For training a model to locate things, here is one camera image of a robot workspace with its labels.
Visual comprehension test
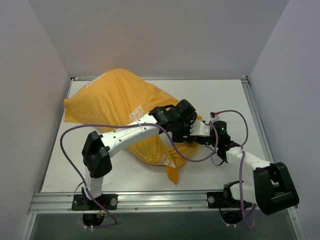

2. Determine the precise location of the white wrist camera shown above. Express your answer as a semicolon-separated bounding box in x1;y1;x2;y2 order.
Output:
209;112;220;123
190;120;211;137

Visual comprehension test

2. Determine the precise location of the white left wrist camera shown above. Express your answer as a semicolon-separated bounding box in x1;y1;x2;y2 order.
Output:
190;120;211;137

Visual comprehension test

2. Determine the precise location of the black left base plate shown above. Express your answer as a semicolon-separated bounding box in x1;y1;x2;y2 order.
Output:
71;193;118;211

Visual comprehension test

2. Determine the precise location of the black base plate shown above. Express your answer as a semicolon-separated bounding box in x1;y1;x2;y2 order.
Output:
206;191;241;209
71;193;118;211

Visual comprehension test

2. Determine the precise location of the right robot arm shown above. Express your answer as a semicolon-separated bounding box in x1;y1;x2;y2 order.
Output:
191;120;300;215

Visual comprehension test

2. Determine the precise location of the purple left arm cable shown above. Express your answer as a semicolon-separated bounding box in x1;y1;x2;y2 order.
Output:
60;122;218;230

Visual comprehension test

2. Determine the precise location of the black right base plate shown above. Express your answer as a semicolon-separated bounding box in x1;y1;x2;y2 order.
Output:
206;191;241;209

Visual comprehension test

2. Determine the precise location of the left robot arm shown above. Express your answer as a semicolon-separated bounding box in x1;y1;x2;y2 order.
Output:
82;99;197;210

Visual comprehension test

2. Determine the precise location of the aluminium front rail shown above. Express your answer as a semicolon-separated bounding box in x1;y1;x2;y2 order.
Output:
27;187;298;215

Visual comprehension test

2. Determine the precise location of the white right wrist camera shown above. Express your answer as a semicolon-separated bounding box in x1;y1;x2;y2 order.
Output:
209;112;220;123

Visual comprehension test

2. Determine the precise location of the yellow Mickey Mouse pillowcase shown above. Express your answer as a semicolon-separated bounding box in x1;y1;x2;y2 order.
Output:
63;68;200;185

